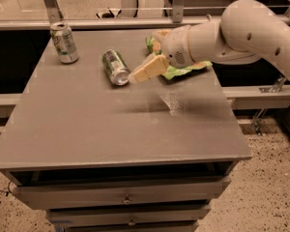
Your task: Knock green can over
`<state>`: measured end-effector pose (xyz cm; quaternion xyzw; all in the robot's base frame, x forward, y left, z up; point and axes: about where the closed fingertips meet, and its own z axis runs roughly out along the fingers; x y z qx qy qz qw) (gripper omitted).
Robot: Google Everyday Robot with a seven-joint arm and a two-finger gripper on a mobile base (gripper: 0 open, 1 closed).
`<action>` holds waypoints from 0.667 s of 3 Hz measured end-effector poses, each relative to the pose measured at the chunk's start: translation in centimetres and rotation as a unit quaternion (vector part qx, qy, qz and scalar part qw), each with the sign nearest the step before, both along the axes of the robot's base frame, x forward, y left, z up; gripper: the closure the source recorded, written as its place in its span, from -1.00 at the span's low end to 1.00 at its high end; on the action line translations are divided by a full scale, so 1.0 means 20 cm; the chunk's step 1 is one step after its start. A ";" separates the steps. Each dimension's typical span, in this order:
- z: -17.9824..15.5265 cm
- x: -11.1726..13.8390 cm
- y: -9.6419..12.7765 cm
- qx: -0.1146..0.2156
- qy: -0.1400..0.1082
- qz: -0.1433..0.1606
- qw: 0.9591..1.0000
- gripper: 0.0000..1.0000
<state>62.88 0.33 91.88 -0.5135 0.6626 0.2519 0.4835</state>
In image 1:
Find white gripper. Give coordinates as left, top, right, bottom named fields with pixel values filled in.
left=129, top=25, right=195, bottom=84

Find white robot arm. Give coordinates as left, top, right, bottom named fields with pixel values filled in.
left=129, top=0, right=290, bottom=83

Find white green soda can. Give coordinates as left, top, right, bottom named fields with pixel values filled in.
left=50, top=22, right=79, bottom=64

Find green chip bag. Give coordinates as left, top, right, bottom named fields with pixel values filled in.
left=145, top=36, right=213, bottom=80

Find grey drawer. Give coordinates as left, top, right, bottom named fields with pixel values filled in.
left=47, top=204, right=210, bottom=227
left=13, top=176, right=231, bottom=210

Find top grey drawer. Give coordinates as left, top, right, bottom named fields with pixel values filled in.
left=13, top=176, right=231, bottom=210

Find metal railing frame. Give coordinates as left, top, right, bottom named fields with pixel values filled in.
left=0, top=0, right=290, bottom=30

